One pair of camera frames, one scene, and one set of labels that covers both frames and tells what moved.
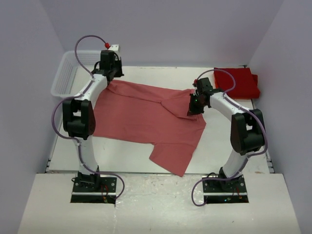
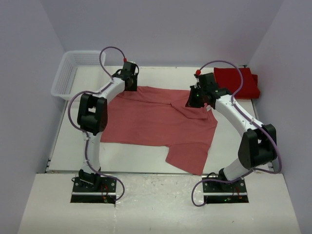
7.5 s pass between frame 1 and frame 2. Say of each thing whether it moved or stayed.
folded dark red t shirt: stayed
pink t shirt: moved
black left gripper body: moved
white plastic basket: stayed
